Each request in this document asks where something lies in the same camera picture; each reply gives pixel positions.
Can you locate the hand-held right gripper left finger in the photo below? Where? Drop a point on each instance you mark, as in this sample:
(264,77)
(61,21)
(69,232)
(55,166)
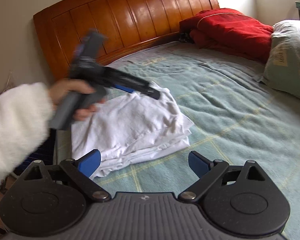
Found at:
(90,163)

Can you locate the white t-shirt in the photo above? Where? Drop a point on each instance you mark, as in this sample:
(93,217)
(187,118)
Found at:
(130,127)

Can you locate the grey-green pillow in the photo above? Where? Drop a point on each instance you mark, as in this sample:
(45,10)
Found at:
(287,57)

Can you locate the red folded quilt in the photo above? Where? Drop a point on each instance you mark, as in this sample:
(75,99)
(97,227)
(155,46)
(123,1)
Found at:
(227,32)

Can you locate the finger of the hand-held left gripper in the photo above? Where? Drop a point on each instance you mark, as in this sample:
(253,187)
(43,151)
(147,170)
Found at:
(123,88)
(132,81)

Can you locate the green checked bedspread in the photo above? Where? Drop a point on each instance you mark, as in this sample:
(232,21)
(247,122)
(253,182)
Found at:
(227,110)

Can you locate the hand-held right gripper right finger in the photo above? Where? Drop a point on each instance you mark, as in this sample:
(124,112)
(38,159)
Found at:
(198,165)

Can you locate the person's left hand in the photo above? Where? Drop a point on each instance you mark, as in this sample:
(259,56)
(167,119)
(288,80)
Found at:
(72,92)

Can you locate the wooden headboard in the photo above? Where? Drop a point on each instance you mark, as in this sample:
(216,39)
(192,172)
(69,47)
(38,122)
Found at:
(115,22)

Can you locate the person's left forearm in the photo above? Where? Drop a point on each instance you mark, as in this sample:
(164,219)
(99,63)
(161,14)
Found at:
(15,135)

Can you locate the blue plastic basket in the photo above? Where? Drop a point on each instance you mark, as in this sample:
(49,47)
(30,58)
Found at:
(40,155)

